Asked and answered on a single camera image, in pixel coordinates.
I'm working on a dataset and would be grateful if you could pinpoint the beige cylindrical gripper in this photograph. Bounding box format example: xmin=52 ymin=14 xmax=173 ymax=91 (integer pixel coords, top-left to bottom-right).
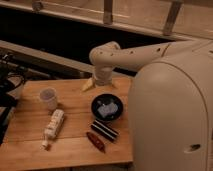
xmin=82 ymin=66 xmax=117 ymax=92

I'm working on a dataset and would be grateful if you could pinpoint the reddish brown oblong object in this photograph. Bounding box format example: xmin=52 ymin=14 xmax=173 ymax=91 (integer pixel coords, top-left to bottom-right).
xmin=86 ymin=132 xmax=105 ymax=153

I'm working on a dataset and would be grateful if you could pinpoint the black white striped box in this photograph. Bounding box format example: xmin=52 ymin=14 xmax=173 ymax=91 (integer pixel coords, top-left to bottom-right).
xmin=91 ymin=120 xmax=119 ymax=142

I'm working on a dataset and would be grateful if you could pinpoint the black round bowl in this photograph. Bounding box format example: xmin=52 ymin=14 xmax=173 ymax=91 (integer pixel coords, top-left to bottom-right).
xmin=91 ymin=94 xmax=123 ymax=122

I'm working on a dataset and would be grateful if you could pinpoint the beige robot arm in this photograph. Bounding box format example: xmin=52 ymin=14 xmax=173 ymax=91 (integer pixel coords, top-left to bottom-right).
xmin=84 ymin=40 xmax=213 ymax=171

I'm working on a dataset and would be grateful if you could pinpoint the white plastic cup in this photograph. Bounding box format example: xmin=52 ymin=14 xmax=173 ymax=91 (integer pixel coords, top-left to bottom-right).
xmin=39 ymin=88 xmax=58 ymax=110

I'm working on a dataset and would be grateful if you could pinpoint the metal railing frame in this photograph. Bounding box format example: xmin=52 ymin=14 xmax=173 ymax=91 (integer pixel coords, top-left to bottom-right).
xmin=0 ymin=0 xmax=213 ymax=39

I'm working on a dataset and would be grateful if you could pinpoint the pale blue sponge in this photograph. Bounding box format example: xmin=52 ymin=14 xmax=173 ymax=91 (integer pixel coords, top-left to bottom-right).
xmin=98 ymin=103 xmax=118 ymax=117

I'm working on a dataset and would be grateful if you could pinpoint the black equipment with cables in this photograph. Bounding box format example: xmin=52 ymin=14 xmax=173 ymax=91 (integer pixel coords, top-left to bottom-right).
xmin=0 ymin=54 xmax=26 ymax=145

